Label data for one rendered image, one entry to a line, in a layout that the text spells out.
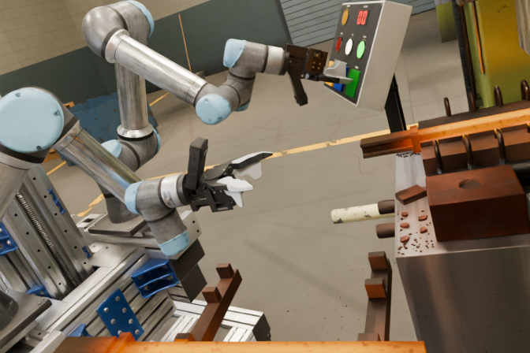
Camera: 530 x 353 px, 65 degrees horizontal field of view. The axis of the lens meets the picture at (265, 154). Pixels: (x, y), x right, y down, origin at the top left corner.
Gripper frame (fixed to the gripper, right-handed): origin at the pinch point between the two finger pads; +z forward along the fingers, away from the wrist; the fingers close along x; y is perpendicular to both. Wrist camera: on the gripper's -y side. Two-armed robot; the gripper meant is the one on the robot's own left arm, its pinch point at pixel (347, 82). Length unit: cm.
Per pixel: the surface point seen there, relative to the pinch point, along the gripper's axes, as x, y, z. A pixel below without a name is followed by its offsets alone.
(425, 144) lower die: -49.4, -3.4, -2.0
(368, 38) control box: -3.1, 12.8, 1.6
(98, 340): -72, -28, -49
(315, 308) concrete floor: 35, -103, 24
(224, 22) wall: 819, 0, 6
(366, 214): -6.5, -37.0, 13.6
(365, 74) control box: -6.9, 3.5, 1.7
